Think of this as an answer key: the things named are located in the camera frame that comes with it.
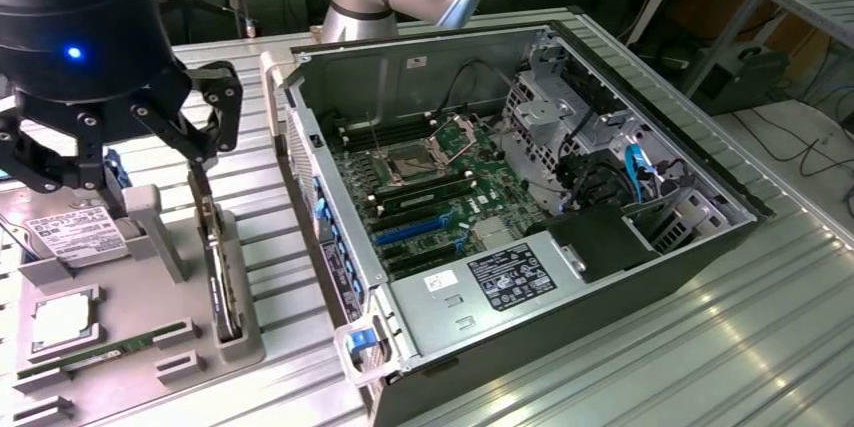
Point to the installed green RAM stick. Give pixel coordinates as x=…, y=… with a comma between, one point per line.
x=423, y=197

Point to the silver drive cage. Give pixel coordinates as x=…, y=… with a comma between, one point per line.
x=540, y=117

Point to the silver CPU chip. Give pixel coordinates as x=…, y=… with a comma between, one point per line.
x=63, y=322

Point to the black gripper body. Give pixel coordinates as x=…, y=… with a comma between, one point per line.
x=80, y=47

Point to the hard disk with white label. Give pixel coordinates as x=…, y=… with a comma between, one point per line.
x=73, y=237

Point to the grey parts rack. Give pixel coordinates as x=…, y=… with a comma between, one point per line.
x=127, y=307

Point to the black plastic shroud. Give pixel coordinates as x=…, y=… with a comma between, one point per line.
x=594, y=242

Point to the CPU socket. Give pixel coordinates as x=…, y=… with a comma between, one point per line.
x=410, y=164

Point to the thin metal locking lever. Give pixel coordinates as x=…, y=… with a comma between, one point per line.
x=379, y=142

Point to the metal slat side table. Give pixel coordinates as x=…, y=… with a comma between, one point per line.
x=814, y=2

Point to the blue expansion slot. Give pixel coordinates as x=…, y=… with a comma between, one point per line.
x=400, y=237

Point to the silver chipset heatsink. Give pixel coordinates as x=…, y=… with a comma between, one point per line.
x=492, y=237

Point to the black intrusion switch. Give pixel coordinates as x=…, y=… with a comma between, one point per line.
x=315, y=138

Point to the loose green RAM stick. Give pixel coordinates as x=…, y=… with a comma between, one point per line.
x=100, y=352

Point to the graphics card with metal bracket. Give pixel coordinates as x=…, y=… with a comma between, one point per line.
x=227, y=287

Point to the open black PC case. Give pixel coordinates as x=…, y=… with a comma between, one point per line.
x=600, y=347

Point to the black RAM slot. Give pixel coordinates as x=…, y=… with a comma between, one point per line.
x=383, y=126
x=416, y=182
x=419, y=187
x=394, y=140
x=382, y=207
x=387, y=130
x=390, y=135
x=376, y=199

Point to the long black expansion slot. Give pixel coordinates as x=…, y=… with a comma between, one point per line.
x=427, y=262
x=423, y=253

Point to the green motherboard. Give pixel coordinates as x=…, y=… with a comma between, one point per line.
x=483, y=197

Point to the blue case release latch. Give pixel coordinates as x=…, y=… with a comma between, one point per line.
x=359, y=338

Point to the metal socket cover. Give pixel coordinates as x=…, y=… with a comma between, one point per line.
x=456, y=134

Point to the black box device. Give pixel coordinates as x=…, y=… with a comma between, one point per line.
x=741, y=77

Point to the grey power supply unit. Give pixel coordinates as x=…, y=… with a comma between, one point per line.
x=434, y=317

